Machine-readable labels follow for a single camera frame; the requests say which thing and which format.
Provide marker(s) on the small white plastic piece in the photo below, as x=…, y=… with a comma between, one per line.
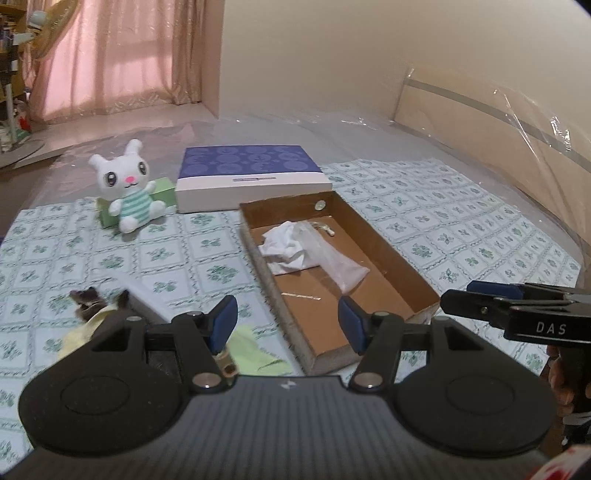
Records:
x=328, y=230

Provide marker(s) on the plastic wrapped mattress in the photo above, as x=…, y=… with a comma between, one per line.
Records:
x=277, y=131

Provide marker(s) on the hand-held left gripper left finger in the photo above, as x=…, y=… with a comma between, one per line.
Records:
x=224, y=318

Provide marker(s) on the pale yellow towel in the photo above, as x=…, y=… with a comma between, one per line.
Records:
x=81, y=340

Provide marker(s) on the green floral patterned bedsheet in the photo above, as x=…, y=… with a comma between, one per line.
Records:
x=415, y=217

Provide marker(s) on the pink curtain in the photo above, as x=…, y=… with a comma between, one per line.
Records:
x=120, y=55

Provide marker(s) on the brown cardboard box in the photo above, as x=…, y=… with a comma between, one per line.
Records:
x=360, y=295

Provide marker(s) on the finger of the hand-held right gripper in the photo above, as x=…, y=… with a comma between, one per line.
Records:
x=494, y=288
x=466, y=304

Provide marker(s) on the red and white printed cloth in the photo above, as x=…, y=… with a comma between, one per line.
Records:
x=561, y=464

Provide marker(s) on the person's right hand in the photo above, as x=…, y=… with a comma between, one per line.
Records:
x=559, y=383

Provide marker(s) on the plastic wrapped wooden headboard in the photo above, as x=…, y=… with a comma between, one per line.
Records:
x=489, y=124

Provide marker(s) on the dark furry eye mask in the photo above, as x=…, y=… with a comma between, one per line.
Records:
x=92, y=300

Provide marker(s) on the green tissue box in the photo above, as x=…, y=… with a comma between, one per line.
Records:
x=164, y=194

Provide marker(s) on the light green cloth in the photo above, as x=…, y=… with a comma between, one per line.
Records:
x=258, y=355

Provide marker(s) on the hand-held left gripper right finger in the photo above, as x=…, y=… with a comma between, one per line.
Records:
x=351, y=324

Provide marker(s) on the white plush bunny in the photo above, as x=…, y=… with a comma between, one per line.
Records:
x=127, y=184

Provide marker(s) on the cluttered shelf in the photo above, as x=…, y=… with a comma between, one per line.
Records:
x=11, y=69

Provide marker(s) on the blue and white box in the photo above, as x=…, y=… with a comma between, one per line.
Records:
x=249, y=170

